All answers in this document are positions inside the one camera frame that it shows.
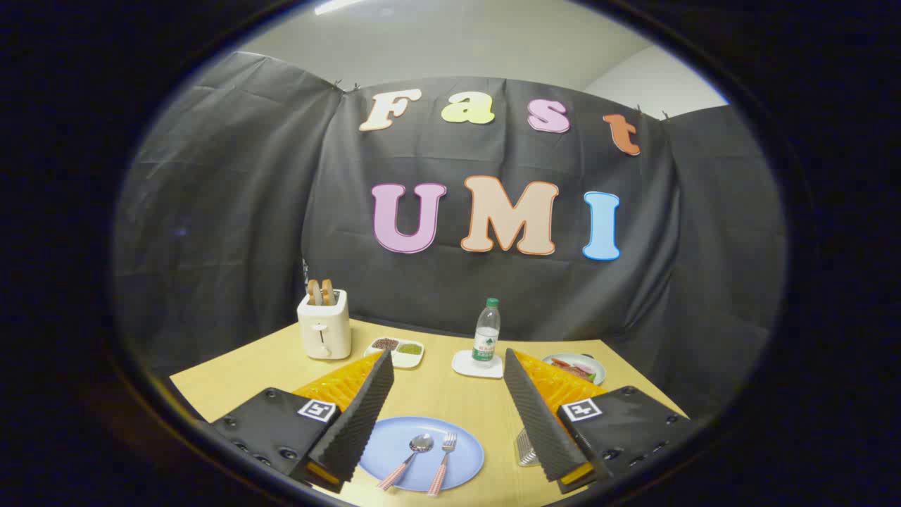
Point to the white divided condiment dish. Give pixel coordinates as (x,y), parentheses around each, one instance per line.
(394,350)

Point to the blue round plate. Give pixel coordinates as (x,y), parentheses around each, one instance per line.
(464,451)

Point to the pale green food plate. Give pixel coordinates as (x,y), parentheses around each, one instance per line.
(597,366)

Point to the white square coaster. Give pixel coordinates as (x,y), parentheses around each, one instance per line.
(464,365)

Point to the brown toast slice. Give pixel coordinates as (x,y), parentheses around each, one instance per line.
(328,291)
(313,292)

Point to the cream toaster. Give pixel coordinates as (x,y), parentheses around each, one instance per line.
(324,331)

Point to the sliced meat and vegetables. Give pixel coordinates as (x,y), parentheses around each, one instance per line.
(574,367)

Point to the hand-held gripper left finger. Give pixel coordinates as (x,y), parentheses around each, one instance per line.
(362,415)

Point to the clear green-capped water bottle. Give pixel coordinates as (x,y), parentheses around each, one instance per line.
(486,338)

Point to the black backdrop cloth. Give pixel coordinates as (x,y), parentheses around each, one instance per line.
(232,211)

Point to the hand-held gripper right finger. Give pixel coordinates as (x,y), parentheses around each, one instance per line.
(538,422)

